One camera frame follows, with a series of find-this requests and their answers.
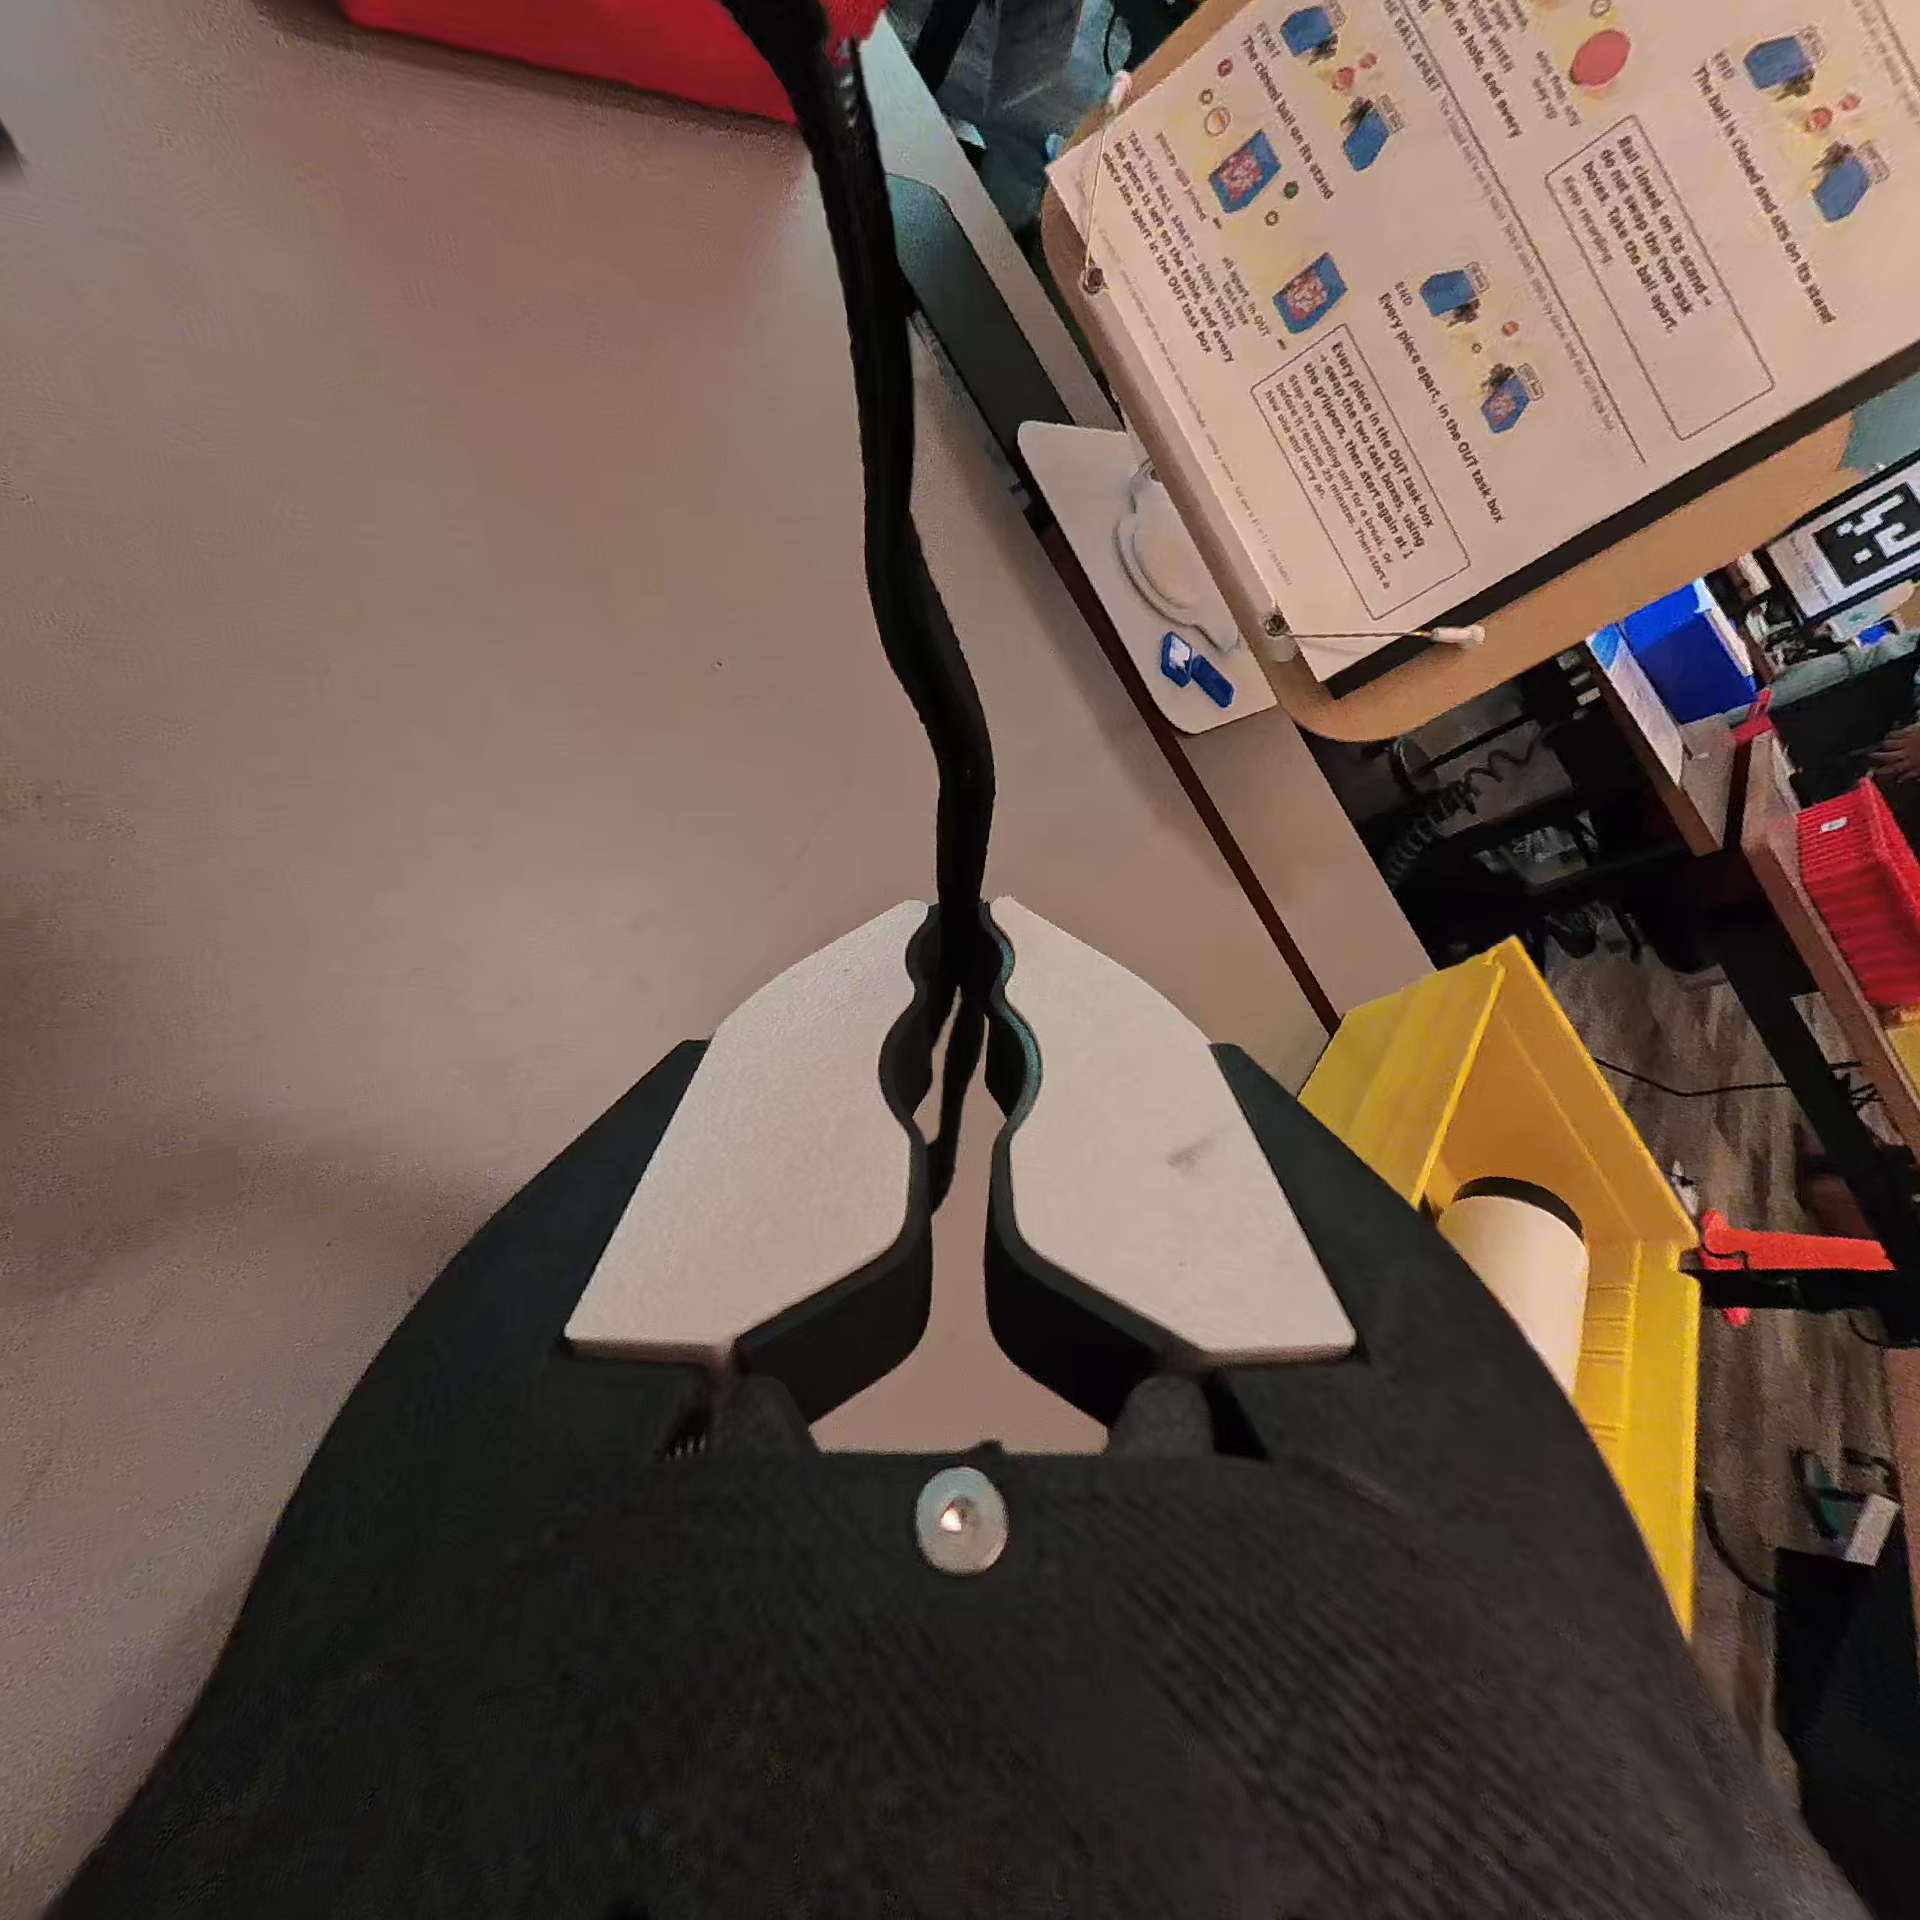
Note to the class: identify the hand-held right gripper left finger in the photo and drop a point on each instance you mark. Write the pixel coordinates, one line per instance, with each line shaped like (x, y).
(751, 1200)

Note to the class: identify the printed marker sign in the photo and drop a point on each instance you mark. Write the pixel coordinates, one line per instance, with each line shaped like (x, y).
(1854, 540)

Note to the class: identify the yellow plastic bin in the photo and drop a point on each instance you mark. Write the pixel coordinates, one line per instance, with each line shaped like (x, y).
(1427, 1081)

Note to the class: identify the white stand base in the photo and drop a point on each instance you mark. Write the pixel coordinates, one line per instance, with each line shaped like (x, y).
(1095, 510)

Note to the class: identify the blue clip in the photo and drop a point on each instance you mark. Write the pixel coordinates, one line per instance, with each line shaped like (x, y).
(1195, 667)

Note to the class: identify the red plastic bin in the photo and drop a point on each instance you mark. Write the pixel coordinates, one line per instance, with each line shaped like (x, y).
(1862, 885)
(602, 46)

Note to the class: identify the blue plastic bin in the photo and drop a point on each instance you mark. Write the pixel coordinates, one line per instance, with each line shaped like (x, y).
(1681, 654)

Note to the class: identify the white cylinder with black cap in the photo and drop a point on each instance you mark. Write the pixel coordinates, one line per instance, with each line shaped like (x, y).
(1516, 1276)

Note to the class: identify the instruction sheet board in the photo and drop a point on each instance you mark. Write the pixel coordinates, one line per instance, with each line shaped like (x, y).
(1441, 299)

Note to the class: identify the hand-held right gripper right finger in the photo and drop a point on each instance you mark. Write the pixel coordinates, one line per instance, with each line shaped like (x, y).
(1170, 1200)

